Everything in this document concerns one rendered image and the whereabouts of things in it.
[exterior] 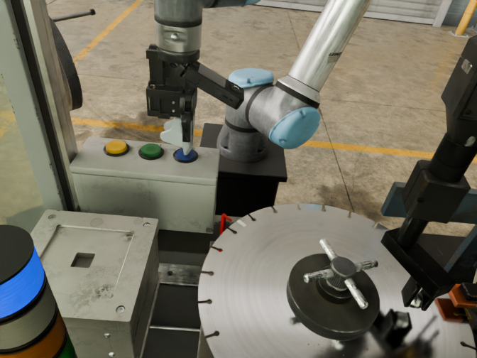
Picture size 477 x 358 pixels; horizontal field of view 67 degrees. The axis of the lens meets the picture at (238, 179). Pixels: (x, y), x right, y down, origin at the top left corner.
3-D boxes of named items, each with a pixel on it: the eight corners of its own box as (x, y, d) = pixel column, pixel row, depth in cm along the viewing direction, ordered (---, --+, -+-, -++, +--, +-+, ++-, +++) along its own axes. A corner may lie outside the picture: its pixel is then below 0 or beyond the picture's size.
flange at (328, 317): (397, 316, 43) (404, 304, 41) (321, 351, 38) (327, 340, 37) (339, 248, 50) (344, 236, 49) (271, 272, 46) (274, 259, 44)
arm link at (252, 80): (249, 104, 106) (255, 58, 97) (280, 124, 98) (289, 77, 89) (216, 113, 99) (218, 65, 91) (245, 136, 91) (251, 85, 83)
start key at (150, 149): (139, 161, 72) (138, 153, 71) (143, 150, 75) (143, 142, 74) (159, 163, 72) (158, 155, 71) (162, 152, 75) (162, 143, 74)
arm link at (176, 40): (204, 17, 60) (199, 31, 54) (203, 44, 63) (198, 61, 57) (159, 12, 60) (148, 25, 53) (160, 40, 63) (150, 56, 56)
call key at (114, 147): (103, 158, 72) (102, 149, 70) (110, 147, 75) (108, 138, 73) (124, 160, 72) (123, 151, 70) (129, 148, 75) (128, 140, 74)
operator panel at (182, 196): (81, 223, 76) (67, 166, 67) (99, 190, 85) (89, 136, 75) (213, 234, 77) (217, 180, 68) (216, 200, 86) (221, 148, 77)
